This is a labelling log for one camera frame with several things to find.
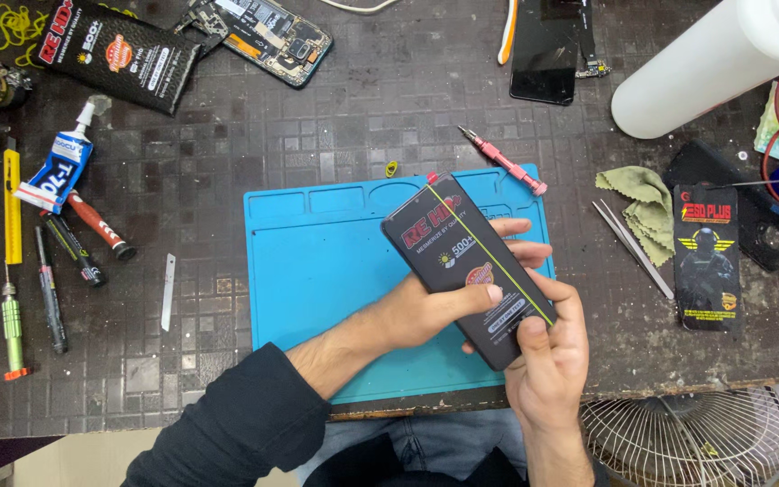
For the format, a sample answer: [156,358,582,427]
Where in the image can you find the person's left hand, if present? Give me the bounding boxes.
[377,218,554,353]

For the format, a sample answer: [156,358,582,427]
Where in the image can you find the person's right hand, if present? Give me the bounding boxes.
[504,268,591,435]

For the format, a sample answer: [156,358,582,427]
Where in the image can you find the black phone screen packet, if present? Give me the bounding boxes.
[380,171,558,372]
[30,0,202,116]

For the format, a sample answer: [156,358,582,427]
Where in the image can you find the yellow-green rubber band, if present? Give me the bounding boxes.
[425,181,557,327]

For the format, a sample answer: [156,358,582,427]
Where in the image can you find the blue silicone repair mat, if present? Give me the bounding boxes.
[243,163,557,405]

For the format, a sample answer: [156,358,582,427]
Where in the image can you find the person's blue jeans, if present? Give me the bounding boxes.
[293,406,532,487]

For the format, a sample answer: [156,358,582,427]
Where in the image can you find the silver metal tweezers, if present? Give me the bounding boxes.
[590,198,675,300]

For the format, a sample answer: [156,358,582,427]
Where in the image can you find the pink precision screwdriver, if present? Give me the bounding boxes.
[458,125,549,198]

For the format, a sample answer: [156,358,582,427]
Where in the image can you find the black packet with soldier print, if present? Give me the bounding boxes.
[672,182,742,333]

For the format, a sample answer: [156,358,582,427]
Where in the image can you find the green cleaning cloth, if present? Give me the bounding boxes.
[595,165,676,267]

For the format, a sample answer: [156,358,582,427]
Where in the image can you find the flat metal spudger blade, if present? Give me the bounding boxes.
[160,253,177,333]

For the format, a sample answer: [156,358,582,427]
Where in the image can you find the black phone display panel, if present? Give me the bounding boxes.
[509,0,584,107]

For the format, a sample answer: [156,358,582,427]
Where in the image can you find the orange and white brush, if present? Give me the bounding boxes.
[497,0,519,66]

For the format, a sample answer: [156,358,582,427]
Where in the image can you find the opened smartphone without back cover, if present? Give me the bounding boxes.
[172,0,334,89]

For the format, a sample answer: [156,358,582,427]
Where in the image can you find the red and black screwdriver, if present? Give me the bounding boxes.
[66,190,137,262]

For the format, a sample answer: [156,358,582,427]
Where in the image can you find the large white plastic bottle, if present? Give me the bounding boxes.
[610,0,779,141]

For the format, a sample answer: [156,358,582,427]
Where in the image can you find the black screwdriver with yellow print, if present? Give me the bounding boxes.
[40,210,108,288]

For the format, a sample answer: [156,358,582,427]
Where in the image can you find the thin black pen tool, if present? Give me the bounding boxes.
[33,226,69,355]

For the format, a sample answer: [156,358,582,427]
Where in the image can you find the blue and white glue tube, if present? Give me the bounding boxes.
[13,101,97,215]

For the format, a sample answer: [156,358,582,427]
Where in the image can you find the green screwdriver with orange cap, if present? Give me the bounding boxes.
[0,262,32,381]

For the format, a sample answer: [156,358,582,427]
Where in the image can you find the yellow utility knife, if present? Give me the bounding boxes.
[2,137,24,265]

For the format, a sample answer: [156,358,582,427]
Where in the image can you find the heap of yellow rubber bands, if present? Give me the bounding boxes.
[0,3,50,69]

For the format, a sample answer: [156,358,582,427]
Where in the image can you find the white wire fan guard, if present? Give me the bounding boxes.
[578,385,779,487]

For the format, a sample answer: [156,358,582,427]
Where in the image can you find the white cable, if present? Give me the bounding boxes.
[318,0,402,15]

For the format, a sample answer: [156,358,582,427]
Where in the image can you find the black flex cable board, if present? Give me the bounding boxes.
[575,0,611,79]

